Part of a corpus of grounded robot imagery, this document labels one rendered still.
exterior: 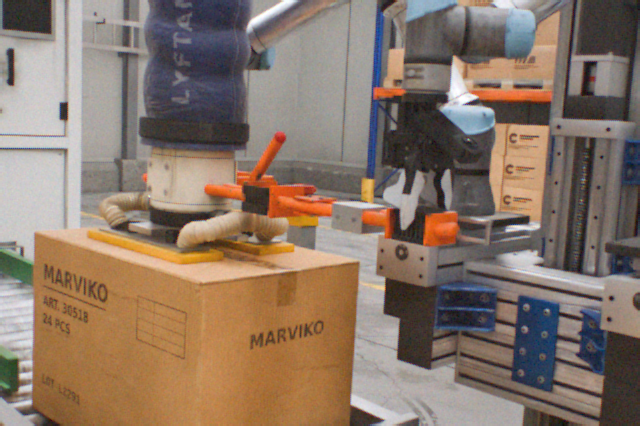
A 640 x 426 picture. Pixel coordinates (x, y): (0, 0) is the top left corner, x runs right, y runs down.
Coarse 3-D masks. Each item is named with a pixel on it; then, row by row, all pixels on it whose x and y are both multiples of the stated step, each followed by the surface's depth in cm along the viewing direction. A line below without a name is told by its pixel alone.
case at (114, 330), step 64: (64, 256) 163; (128, 256) 150; (256, 256) 157; (320, 256) 161; (64, 320) 165; (128, 320) 148; (192, 320) 134; (256, 320) 141; (320, 320) 153; (64, 384) 166; (128, 384) 149; (192, 384) 135; (256, 384) 143; (320, 384) 156
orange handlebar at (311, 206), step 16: (144, 176) 172; (240, 176) 178; (272, 176) 185; (208, 192) 156; (224, 192) 153; (240, 192) 149; (288, 208) 141; (304, 208) 137; (320, 208) 135; (384, 224) 125; (448, 224) 119
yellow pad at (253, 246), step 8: (248, 232) 167; (216, 240) 167; (224, 240) 165; (256, 240) 163; (272, 240) 164; (280, 240) 165; (232, 248) 164; (240, 248) 162; (248, 248) 160; (256, 248) 158; (264, 248) 159; (272, 248) 160; (280, 248) 162; (288, 248) 163
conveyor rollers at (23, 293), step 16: (0, 272) 316; (0, 288) 290; (16, 288) 286; (32, 288) 289; (0, 304) 264; (16, 304) 267; (32, 304) 271; (0, 320) 246; (16, 320) 249; (32, 320) 252; (0, 336) 229; (16, 336) 232; (32, 336) 234; (16, 352) 215; (16, 400) 187; (32, 416) 173
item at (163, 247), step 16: (128, 224) 163; (96, 240) 165; (112, 240) 160; (128, 240) 157; (144, 240) 155; (160, 240) 156; (176, 240) 153; (160, 256) 149; (176, 256) 145; (192, 256) 146; (208, 256) 148
